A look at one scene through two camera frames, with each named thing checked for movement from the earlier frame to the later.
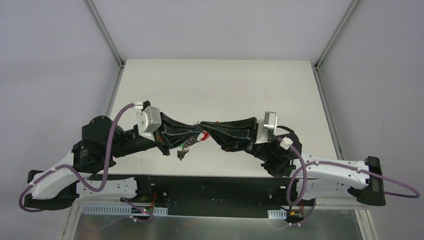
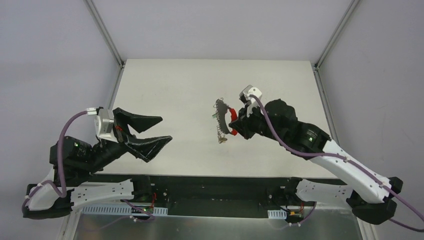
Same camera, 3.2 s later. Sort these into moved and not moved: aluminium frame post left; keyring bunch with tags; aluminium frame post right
Moved: keyring bunch with tags
Not moved: aluminium frame post right; aluminium frame post left
